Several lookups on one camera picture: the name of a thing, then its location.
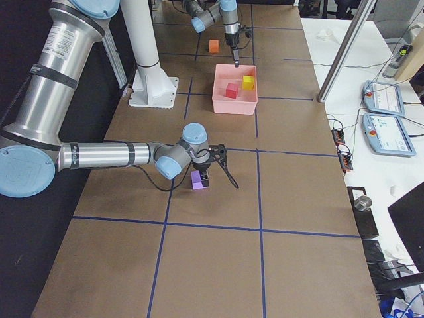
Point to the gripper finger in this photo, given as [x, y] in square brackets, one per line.
[235, 54]
[204, 178]

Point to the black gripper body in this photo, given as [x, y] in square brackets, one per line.
[202, 166]
[231, 40]

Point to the purple foam block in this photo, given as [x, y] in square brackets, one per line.
[196, 181]

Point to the yellow foam block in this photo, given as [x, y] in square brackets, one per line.
[248, 82]

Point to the red foam block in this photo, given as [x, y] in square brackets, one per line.
[232, 90]

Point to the pink plastic bin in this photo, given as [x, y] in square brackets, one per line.
[246, 101]

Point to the orange foam block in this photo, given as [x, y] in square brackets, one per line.
[214, 46]

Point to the crumpled white tissue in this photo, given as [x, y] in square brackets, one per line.
[325, 34]

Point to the orange terminal connector block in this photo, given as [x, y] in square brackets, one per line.
[338, 136]

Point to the far teach pendant tablet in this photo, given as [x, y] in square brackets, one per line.
[383, 98]

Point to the teach pendant tablet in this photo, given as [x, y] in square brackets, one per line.
[383, 98]
[386, 135]

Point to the silver metal cylinder weight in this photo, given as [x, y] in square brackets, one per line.
[362, 203]

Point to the near teach pendant tablet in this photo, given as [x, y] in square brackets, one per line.
[386, 135]

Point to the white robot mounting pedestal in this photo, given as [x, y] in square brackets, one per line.
[151, 87]

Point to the aluminium frame post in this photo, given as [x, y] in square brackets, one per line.
[351, 35]

